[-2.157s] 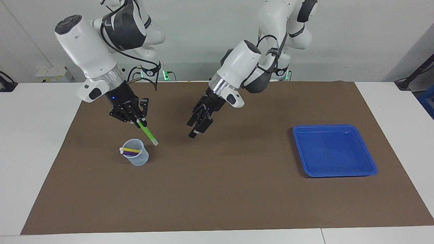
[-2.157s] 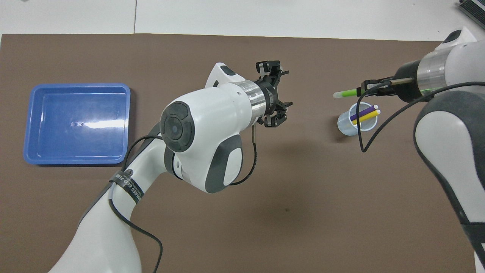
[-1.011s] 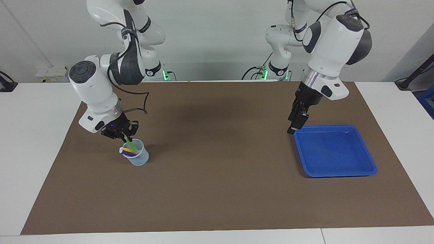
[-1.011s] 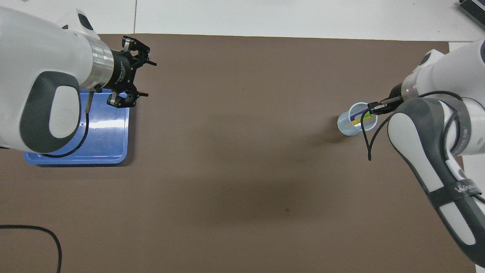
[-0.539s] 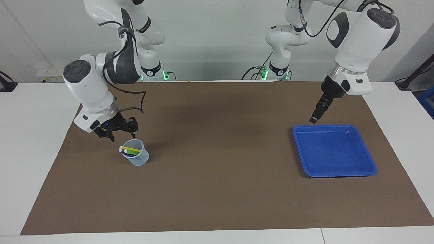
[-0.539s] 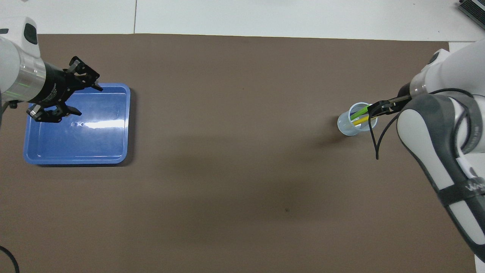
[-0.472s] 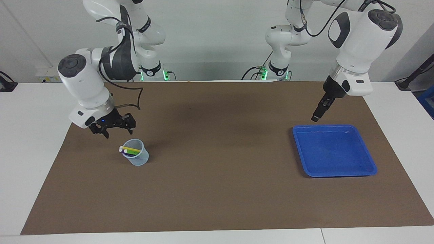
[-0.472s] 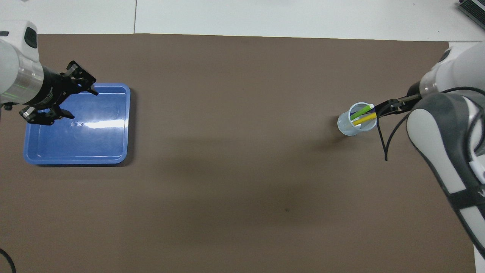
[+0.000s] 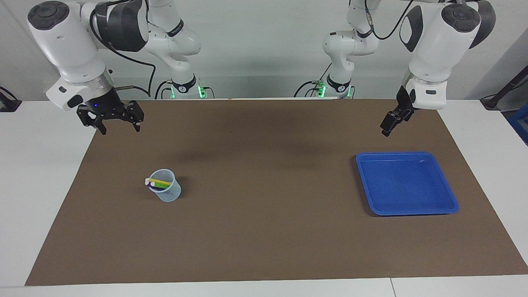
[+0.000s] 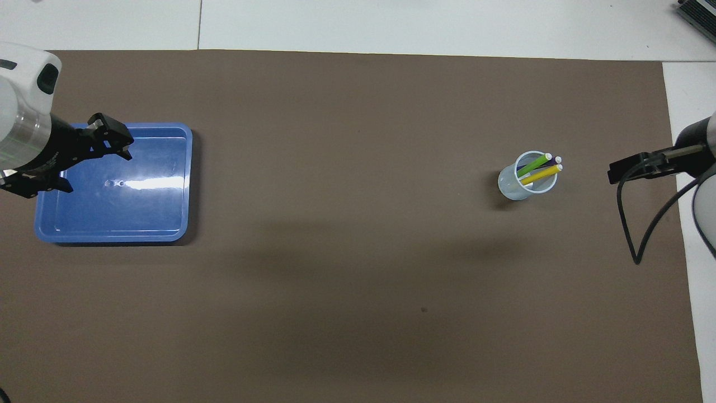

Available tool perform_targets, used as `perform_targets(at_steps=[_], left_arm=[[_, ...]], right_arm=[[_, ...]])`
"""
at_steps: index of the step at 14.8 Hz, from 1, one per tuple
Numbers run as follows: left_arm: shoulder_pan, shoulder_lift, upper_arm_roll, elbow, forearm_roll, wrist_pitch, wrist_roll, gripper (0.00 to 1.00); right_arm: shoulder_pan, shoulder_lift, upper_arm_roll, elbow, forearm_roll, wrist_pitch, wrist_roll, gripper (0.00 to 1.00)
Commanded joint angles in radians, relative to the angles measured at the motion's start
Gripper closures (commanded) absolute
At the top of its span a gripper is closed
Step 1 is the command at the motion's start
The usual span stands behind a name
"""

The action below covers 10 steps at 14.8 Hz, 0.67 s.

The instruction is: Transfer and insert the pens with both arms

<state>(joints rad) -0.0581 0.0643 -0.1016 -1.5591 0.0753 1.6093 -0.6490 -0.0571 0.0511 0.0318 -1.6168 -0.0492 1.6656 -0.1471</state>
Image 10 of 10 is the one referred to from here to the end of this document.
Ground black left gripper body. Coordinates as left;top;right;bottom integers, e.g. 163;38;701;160
17;114;93;182

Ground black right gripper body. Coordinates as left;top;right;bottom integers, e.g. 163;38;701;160
673;116;716;181

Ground purple marker pen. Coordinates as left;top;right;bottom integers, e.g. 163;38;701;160
517;156;563;172

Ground yellow marker pen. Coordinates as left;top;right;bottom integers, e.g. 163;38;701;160
520;164;564;187

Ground green marker pen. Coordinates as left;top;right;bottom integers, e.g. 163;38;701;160
517;152;554;179

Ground blue plastic tray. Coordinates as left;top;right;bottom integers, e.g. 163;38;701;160
35;123;194;245

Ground translucent plastic cup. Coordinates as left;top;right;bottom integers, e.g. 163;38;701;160
498;151;558;201

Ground grey ribbed device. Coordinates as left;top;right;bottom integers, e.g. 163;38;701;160
674;0;716;30

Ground brown table mat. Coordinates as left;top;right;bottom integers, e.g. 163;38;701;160
0;49;704;403

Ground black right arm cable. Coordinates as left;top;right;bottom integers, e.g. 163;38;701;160
616;144;716;265

